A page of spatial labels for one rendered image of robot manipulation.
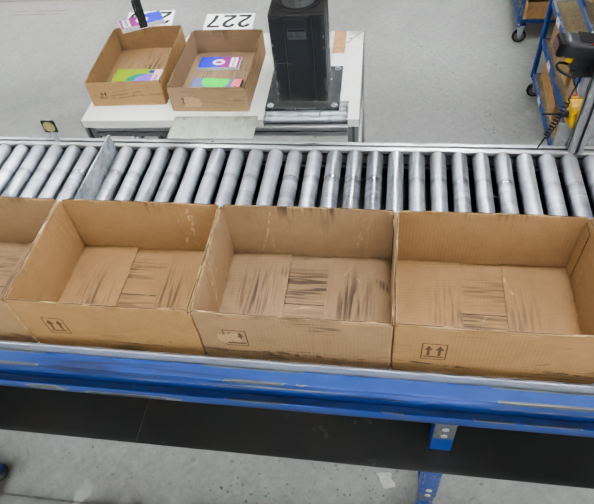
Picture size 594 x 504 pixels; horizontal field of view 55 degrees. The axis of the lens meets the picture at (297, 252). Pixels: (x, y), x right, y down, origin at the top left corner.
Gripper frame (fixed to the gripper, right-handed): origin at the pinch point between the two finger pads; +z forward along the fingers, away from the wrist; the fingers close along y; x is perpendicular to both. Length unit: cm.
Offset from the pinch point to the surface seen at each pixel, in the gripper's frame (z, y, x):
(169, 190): 20, -75, 11
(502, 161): 19, -110, -85
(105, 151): 16, -52, 27
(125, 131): 25.3, -31.0, 19.0
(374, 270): 5, -141, -27
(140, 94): 15.1, -26.7, 9.5
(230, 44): 15.6, -9.4, -29.9
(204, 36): 12.2, -4.7, -21.2
